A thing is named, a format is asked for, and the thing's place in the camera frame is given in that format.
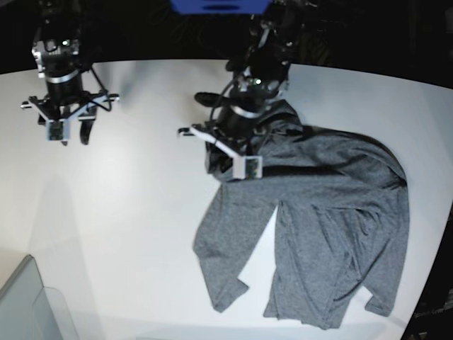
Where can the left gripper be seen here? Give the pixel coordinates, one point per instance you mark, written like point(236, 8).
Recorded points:
point(229, 131)

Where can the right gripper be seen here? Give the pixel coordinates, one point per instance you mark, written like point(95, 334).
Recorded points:
point(67, 100)

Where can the grey long-sleeve shirt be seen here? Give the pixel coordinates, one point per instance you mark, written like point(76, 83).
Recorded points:
point(342, 217)

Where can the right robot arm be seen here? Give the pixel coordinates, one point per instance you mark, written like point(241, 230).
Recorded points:
point(65, 62)

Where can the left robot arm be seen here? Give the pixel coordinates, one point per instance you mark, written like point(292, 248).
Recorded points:
point(264, 68)

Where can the blue bin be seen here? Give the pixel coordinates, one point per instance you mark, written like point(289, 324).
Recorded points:
point(191, 7)

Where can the translucent plastic box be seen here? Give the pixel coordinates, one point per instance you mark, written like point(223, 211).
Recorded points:
point(31, 310)

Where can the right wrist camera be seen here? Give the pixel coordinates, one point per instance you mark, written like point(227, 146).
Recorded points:
point(57, 130)

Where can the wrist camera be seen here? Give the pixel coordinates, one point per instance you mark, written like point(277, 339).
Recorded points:
point(247, 167)
point(57, 130)

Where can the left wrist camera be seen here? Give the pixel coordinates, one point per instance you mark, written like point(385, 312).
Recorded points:
point(247, 167)

